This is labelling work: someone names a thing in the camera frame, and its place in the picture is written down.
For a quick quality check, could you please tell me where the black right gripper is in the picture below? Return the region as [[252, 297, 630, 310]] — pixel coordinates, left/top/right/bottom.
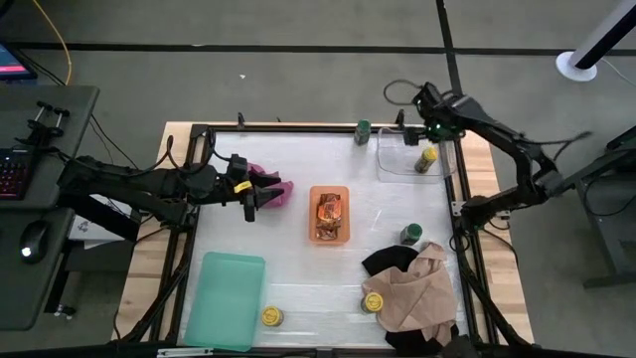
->
[[402, 117, 466, 146]]

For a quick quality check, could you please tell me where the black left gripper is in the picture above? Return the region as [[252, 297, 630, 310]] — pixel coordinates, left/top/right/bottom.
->
[[213, 165, 286, 224]]

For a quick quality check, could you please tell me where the yellow-lid brown spice jar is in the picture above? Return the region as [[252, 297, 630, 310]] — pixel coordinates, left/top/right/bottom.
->
[[260, 304, 285, 329], [413, 146, 440, 175], [360, 290, 386, 316]]

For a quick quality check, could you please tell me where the green-lid glass spice jar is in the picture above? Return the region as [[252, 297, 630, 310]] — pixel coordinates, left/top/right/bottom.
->
[[398, 222, 424, 248], [353, 118, 373, 147]]

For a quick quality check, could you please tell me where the orange-brown spice packet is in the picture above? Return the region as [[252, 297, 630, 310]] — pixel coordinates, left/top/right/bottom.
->
[[315, 218, 344, 243], [317, 192, 345, 226]]

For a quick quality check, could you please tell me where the pink cloth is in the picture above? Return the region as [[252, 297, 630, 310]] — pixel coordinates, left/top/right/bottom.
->
[[245, 161, 296, 211]]

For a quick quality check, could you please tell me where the clear plastic bin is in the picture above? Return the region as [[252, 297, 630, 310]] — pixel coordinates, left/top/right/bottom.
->
[[375, 125, 457, 186]]

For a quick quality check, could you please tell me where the orange plastic bin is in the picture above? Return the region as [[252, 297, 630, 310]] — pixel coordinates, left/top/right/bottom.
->
[[307, 184, 352, 247]]

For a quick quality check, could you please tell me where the teal plastic bin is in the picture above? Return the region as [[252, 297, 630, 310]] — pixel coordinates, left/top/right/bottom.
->
[[182, 251, 267, 354]]

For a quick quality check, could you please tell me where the black cloth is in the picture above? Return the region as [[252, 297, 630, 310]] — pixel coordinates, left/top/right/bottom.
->
[[360, 244, 461, 358]]

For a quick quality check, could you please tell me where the beige cloth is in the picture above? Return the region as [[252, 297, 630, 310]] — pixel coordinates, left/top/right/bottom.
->
[[362, 241, 460, 348]]

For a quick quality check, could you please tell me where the white tower fan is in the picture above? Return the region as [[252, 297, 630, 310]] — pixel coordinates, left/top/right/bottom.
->
[[554, 0, 636, 84]]

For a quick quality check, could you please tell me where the white paper sheet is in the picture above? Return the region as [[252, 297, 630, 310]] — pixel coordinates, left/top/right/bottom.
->
[[66, 193, 126, 251]]

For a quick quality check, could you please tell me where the black metal stand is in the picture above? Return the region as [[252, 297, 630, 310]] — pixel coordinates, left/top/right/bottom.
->
[[560, 123, 636, 290]]

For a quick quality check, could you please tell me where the black computer mouse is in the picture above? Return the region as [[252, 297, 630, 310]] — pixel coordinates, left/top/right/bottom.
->
[[18, 219, 52, 266]]

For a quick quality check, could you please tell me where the black backlit keyboard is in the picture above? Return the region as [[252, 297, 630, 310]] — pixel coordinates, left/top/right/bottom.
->
[[0, 145, 36, 202]]

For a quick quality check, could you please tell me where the dark grey desk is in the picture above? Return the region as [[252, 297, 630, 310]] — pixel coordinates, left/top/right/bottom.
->
[[0, 84, 101, 333]]

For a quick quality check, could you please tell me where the computer monitor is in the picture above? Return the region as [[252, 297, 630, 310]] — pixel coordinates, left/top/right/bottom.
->
[[0, 41, 40, 84]]

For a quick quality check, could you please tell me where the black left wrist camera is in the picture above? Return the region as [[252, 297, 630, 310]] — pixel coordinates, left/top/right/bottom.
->
[[226, 153, 250, 182]]

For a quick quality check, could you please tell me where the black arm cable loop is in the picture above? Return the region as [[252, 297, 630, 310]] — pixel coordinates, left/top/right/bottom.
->
[[383, 78, 424, 107]]

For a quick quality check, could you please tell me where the black aluminium table frame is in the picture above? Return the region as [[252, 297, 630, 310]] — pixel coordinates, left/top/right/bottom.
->
[[113, 110, 536, 358]]

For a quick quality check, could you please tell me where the black desk clamp mount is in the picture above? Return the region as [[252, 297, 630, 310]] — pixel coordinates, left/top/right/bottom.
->
[[14, 99, 73, 149]]

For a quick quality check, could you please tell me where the yellow hanging cable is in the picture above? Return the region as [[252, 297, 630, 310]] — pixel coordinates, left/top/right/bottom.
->
[[31, 0, 75, 88]]

